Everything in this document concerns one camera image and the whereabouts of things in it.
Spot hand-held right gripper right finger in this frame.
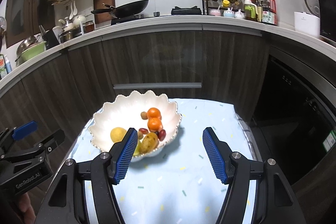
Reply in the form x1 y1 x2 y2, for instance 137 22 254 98
202 127 306 224

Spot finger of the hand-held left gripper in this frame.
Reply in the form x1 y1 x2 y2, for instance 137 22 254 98
3 130 65 161
0 121 38 152

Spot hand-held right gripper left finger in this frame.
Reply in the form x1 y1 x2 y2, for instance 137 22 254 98
34 128 139 224

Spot yellow lemon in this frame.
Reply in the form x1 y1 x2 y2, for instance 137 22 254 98
110 127 128 143

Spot yellow-brown mango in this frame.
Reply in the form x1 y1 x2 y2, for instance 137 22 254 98
139 133 159 153

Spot small orange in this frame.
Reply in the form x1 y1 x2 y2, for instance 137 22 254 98
146 107 161 119
147 118 163 132

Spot white scalloped ceramic bowl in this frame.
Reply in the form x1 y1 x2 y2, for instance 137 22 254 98
89 90 182 163

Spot person's left hand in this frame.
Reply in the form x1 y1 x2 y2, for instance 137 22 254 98
14 194 36 224

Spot light blue patterned tablecloth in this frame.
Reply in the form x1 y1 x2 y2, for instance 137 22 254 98
56 98 259 224

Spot green label bottle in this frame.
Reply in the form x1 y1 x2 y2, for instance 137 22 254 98
0 54 7 79

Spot green plastic basin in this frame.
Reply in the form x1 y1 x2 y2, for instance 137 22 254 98
20 42 47 62

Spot stainless steel bowl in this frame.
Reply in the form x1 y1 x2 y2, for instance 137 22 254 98
16 35 42 60

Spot black built-in dishwasher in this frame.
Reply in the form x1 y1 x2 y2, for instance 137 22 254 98
251 55 336 169

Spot black knife block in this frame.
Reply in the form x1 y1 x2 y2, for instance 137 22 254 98
45 30 61 47

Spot stainless steel pot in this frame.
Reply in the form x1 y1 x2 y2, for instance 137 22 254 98
60 28 84 43

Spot dark wood kitchen cabinet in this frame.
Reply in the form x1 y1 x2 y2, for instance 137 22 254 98
0 30 271 161

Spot white teapot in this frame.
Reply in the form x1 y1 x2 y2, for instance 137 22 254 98
73 15 87 26

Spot brown wooden cupboard door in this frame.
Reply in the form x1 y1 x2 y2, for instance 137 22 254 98
5 0 55 47

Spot hanging white spoons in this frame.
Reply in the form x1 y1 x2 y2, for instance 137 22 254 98
70 1 78 20

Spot brown wooden cutting board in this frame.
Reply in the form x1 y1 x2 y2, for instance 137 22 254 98
93 0 116 25

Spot black wok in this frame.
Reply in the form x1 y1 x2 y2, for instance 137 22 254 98
91 0 149 19

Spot black stove grate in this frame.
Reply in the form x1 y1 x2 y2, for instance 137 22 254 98
171 5 203 15

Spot green-lidded oil bottle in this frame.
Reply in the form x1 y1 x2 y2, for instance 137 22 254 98
244 0 258 21

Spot large red-capped soy sauce bottle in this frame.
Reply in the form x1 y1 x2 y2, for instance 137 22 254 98
262 0 278 26

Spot black countertop appliance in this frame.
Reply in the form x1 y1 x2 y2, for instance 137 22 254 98
318 0 336 42

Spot grey metal drawer handle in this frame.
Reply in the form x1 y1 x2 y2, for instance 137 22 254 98
113 82 202 90

